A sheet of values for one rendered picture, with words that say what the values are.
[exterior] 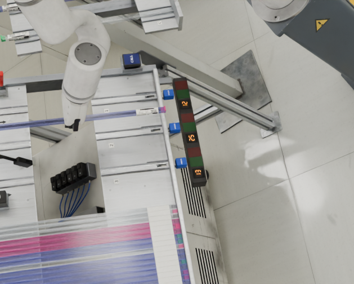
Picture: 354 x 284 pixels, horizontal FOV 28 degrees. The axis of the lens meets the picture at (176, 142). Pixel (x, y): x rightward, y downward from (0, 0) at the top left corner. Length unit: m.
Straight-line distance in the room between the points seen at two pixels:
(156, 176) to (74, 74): 0.46
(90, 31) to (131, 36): 0.64
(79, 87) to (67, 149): 0.78
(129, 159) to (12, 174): 0.32
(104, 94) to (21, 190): 0.37
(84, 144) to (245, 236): 0.71
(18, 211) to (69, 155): 0.54
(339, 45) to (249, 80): 0.74
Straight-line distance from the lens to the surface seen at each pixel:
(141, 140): 1.99
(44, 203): 2.46
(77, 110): 1.75
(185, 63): 2.50
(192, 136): 2.02
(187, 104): 2.07
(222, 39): 2.94
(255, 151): 2.69
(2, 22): 3.15
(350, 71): 2.23
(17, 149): 1.99
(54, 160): 2.47
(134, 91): 2.07
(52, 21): 1.52
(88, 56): 1.62
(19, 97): 2.07
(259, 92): 2.74
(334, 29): 2.04
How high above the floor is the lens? 2.19
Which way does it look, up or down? 48 degrees down
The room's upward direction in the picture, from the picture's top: 69 degrees counter-clockwise
